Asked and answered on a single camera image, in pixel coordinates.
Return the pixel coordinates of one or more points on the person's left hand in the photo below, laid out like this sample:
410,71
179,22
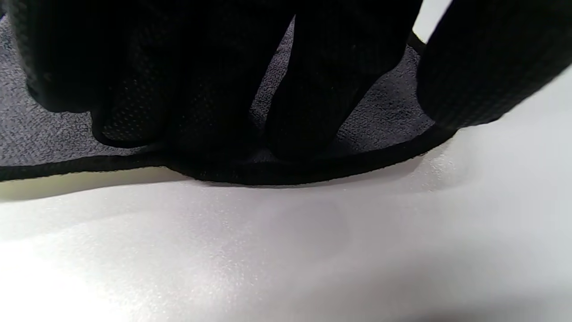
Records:
201,67

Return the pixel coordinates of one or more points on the grey hand towel black trim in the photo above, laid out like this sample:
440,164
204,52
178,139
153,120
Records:
44,134

